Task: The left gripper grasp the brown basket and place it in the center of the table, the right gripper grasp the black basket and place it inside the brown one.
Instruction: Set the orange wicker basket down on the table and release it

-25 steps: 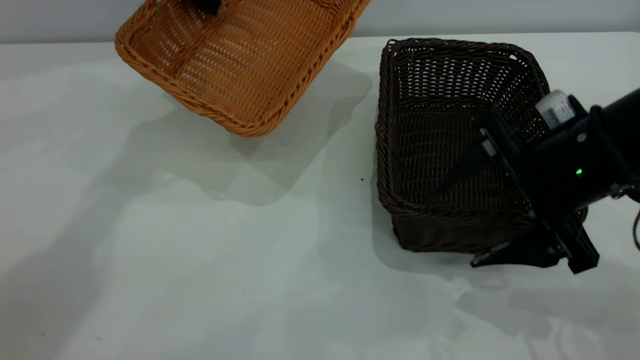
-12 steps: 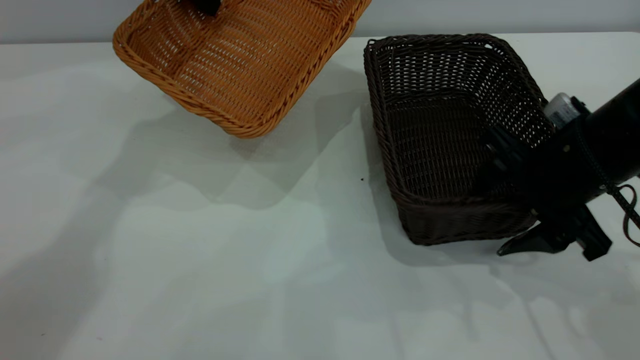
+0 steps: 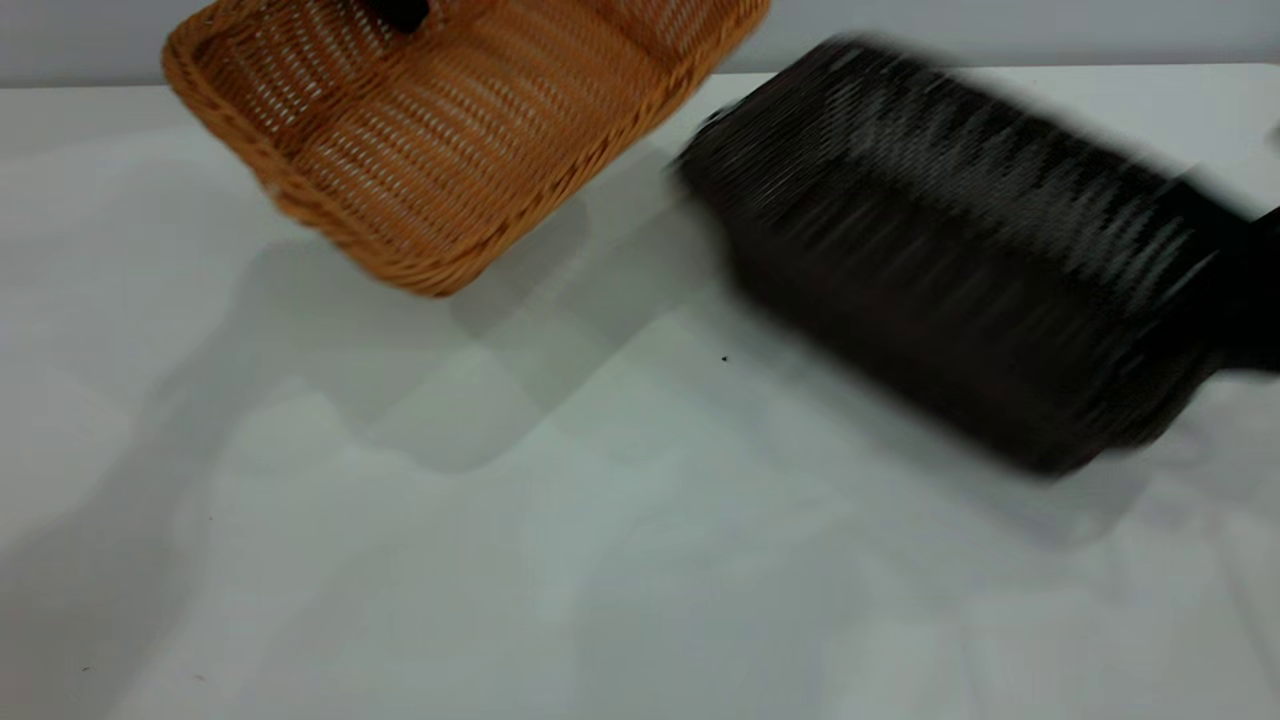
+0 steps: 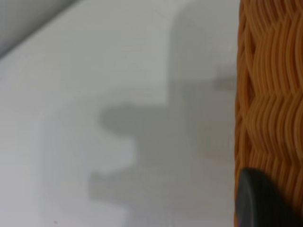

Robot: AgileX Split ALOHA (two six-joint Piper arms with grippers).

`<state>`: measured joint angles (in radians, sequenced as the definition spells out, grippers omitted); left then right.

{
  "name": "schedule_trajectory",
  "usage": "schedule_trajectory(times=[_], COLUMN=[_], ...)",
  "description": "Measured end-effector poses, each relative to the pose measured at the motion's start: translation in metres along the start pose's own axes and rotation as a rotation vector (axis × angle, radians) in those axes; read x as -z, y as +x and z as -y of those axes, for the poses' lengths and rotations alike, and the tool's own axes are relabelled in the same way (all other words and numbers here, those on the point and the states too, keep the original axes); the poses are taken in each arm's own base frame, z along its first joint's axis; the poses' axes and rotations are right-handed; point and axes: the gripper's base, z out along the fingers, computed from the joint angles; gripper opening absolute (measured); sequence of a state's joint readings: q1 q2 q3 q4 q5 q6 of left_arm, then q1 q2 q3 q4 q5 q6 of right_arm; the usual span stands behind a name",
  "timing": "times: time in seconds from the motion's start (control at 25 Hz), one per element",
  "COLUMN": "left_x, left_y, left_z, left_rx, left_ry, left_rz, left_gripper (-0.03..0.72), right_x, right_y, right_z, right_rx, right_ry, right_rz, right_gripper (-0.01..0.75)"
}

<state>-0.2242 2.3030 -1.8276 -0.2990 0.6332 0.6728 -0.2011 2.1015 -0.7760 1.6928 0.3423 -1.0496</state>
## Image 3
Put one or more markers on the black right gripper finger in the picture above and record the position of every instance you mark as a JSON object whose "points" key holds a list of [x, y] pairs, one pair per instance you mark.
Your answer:
{"points": [[1258, 295]]}

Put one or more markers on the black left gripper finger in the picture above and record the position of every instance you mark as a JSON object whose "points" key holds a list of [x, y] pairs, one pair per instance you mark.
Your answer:
{"points": [[402, 12]]}

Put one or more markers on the orange-tan wicker basket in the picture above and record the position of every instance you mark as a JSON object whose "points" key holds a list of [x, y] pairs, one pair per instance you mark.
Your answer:
{"points": [[450, 150]]}

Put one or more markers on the dark brown wicker basket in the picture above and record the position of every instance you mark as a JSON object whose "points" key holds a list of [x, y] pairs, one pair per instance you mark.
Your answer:
{"points": [[950, 250]]}

